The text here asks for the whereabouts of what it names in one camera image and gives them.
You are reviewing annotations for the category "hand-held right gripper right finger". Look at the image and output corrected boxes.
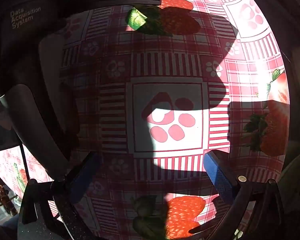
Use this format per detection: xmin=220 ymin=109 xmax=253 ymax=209
xmin=189 ymin=150 xmax=283 ymax=240

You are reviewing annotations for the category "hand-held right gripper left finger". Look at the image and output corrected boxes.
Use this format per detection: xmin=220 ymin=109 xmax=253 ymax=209
xmin=20 ymin=151 xmax=102 ymax=240

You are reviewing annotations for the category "small brown object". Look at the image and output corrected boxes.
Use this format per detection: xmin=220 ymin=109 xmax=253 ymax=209
xmin=0 ymin=184 xmax=18 ymax=217

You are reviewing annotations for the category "strawberry print tablecloth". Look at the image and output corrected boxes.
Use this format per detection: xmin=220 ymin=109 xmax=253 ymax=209
xmin=0 ymin=0 xmax=290 ymax=240

